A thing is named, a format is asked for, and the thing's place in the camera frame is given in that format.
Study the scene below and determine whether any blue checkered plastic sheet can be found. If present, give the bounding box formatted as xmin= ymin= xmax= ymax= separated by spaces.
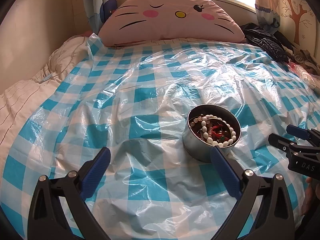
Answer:
xmin=1 ymin=36 xmax=319 ymax=239

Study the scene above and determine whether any white striped bed quilt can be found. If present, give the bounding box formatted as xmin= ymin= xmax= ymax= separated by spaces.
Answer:
xmin=0 ymin=35 xmax=93 ymax=145

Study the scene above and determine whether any round metal tin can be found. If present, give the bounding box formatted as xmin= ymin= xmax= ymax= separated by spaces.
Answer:
xmin=182 ymin=105 xmax=241 ymax=163

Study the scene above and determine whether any person's right hand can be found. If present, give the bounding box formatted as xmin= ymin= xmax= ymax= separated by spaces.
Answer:
xmin=300 ymin=177 xmax=320 ymax=216

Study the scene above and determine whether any blue cartoon curtain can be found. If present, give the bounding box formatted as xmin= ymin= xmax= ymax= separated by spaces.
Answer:
xmin=255 ymin=0 xmax=280 ymax=34
xmin=83 ymin=0 xmax=118 ymax=34

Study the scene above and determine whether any black shiny jacket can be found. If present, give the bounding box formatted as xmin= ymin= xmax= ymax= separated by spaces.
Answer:
xmin=240 ymin=23 xmax=295 ymax=63

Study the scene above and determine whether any tree wall sticker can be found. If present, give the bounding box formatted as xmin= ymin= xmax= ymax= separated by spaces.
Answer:
xmin=280 ymin=0 xmax=311 ymax=45

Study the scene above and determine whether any blue cartoon curtain right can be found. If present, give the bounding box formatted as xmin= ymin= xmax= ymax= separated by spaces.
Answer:
xmin=255 ymin=0 xmax=280 ymax=34

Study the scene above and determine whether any pink cat face pillow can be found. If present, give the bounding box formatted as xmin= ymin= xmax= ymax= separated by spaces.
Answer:
xmin=98 ymin=0 xmax=245 ymax=47

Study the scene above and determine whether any pile of clothes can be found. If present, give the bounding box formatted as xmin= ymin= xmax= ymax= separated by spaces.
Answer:
xmin=289 ymin=48 xmax=319 ymax=76

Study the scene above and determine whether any blue cartoon curtain left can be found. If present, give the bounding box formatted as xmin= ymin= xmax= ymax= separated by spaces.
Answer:
xmin=83 ymin=0 xmax=118 ymax=34

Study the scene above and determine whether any white bead bracelet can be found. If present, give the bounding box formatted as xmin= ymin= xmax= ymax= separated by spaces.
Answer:
xmin=190 ymin=114 xmax=237 ymax=147

